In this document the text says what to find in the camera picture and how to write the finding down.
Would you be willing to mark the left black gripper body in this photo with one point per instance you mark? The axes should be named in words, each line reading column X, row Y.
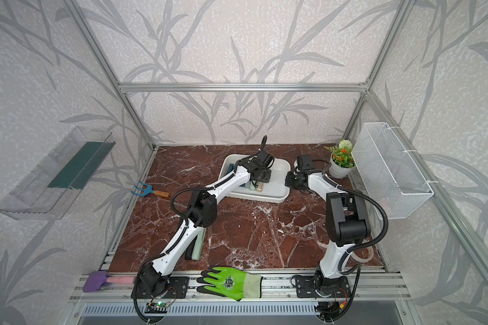
column 265, row 176

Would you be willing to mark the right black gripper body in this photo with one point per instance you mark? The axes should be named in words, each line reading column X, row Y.
column 292, row 180

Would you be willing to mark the white rectangular storage box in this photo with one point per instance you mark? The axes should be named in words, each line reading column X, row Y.
column 276, row 178

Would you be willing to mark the black pruning pliers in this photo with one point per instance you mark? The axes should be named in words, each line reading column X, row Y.
column 190, row 250

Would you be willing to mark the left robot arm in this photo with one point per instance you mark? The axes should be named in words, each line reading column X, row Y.
column 198, row 210

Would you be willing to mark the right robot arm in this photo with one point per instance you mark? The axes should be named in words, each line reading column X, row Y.
column 347, row 225

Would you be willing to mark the small potted flower plant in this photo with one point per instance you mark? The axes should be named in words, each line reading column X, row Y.
column 341, row 159

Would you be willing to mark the roll of clear tape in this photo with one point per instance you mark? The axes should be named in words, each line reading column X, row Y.
column 363, row 256

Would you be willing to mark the blue garden hand rake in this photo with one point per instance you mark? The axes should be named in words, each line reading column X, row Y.
column 147, row 189

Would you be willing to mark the green black work glove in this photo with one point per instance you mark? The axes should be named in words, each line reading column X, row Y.
column 230, row 282

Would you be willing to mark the purple pink garden trowel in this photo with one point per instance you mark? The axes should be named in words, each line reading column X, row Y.
column 97, row 279

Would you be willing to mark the white wire mesh basket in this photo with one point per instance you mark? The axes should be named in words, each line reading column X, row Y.
column 389, row 172

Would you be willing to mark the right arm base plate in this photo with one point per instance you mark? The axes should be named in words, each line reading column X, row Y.
column 318, row 287

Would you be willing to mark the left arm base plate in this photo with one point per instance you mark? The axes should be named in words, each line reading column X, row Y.
column 174, row 287

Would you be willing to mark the clear plastic wall shelf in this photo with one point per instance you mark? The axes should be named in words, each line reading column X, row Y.
column 52, row 187

